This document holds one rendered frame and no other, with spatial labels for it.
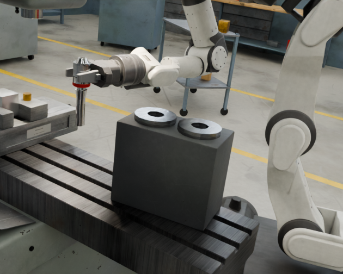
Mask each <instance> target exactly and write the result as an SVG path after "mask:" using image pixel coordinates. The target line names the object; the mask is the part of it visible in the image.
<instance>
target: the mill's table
mask: <svg viewBox="0 0 343 274"><path fill-rule="evenodd" d="M113 163H114V162H112V161H110V160H107V159H105V158H102V157H99V156H98V155H95V154H92V153H90V152H87V151H85V150H82V149H80V148H78V147H75V146H73V145H71V144H68V143H65V142H63V141H61V140H58V139H56V138H53V139H50V140H47V141H44V142H41V143H39V144H36V145H33V146H29V147H26V148H23V149H21V150H18V151H15V152H12V153H9V154H6V155H3V156H0V200H2V201H4V202H6V203H8V204H10V205H12V206H13V207H15V208H17V209H19V210H21V211H23V212H25V213H26V214H28V215H30V216H32V217H34V218H36V219H38V220H39V221H41V222H43V223H45V224H47V225H49V226H51V227H52V228H54V229H56V230H58V231H60V232H62V233H64V234H65V235H67V236H69V237H71V238H73V239H75V240H77V241H78V242H80V243H82V244H84V245H86V246H88V247H90V248H91V249H93V250H95V251H97V252H98V253H101V254H103V255H104V256H106V257H108V258H110V259H111V260H113V261H115V262H117V263H119V264H121V265H123V266H124V267H126V268H128V269H130V270H132V271H134V272H136V273H137V274H235V273H236V272H237V271H238V269H239V268H240V267H241V266H242V265H243V264H244V262H245V261H246V260H247V259H248V258H249V257H250V255H251V254H252V253H253V251H254V246H255V242H256V237H257V234H258V229H259V224H260V222H258V221H255V220H253V219H251V218H248V217H246V216H244V215H241V214H239V213H236V212H234V211H232V210H229V209H227V208H224V207H220V208H219V210H218V211H217V212H216V214H215V215H214V217H213V218H212V220H211V221H210V222H209V224H208V225H207V226H206V228H205V229H204V230H203V231H200V230H198V229H195V228H192V227H189V226H185V225H183V224H180V223H177V222H174V221H171V220H168V219H165V218H163V217H160V216H157V215H154V214H151V213H148V212H145V211H142V210H139V209H136V208H134V207H130V206H128V205H125V204H122V203H119V202H116V201H113V200H111V191H112V177H113Z"/></svg>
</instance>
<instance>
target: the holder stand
mask: <svg viewBox="0 0 343 274"><path fill-rule="evenodd" d="M234 133H235V132H234V131H233V130H229V129H225V128H222V127H221V126H220V125H218V124H217V123H215V122H212V121H209V120H205V119H198V118H187V119H186V118H183V117H178V116H176V114H175V113H173V112H172V111H169V110H166V109H162V108H154V107H146V108H139V109H137V110H136V111H135V112H133V113H131V114H129V115H127V116H126V117H124V118H122V119H120V120H118V121H117V128H116V136H115V149H114V163H113V177H112V191H111V200H113V201H116V202H119V203H122V204H125V205H127V206H130V207H134V208H136V209H139V210H142V211H145V212H148V213H151V214H154V215H157V216H160V217H163V218H165V219H168V220H171V221H174V222H177V223H180V224H183V225H185V226H189V227H192V228H195V229H198V230H200V231H203V230H204V229H205V228H206V226H207V225H208V224H209V222H210V221H211V220H212V218H213V217H214V215H215V214H216V212H217V211H218V210H219V208H220V207H221V204H222V199H223V193H224V187H225V181H226V176H227V171H228V166H229V160H230V155H231V149H232V143H233V139H234Z"/></svg>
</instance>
